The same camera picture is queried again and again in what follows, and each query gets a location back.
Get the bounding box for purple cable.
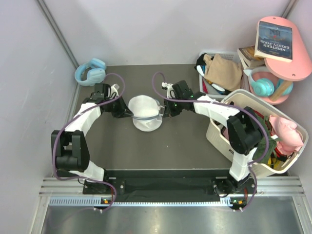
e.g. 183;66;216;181
52;73;126;213
152;71;270;212

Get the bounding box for aluminium frame rail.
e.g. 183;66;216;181
39;176;304;208

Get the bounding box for stack of paperback books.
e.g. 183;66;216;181
237;45;265;70

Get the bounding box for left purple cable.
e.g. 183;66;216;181
52;73;126;213

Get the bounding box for white mesh laundry bag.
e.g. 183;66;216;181
128;95;162;132

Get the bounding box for beige garment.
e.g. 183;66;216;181
203;54;242;91

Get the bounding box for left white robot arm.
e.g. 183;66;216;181
51;83;133;181

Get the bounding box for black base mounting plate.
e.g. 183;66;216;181
82;169;255;203

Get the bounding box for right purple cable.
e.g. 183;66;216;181
152;71;270;212

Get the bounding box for blue Nineteen Eighty-Four book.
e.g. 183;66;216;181
254;21;293;62

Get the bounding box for pink two-tier side table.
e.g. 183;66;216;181
244;16;312;105

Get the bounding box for pink garment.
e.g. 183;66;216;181
269;115;304;156

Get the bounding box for teal pink headphones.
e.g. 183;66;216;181
243;66;283;97

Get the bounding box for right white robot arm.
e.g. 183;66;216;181
161;80;266;183

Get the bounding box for cream laundry hamper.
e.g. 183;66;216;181
206;89;309;178

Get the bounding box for light blue headphones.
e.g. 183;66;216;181
74;58;107;86

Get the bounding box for green garment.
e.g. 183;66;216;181
253;111;279;164

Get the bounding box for white perforated plastic basket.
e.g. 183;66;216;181
195;52;241;96

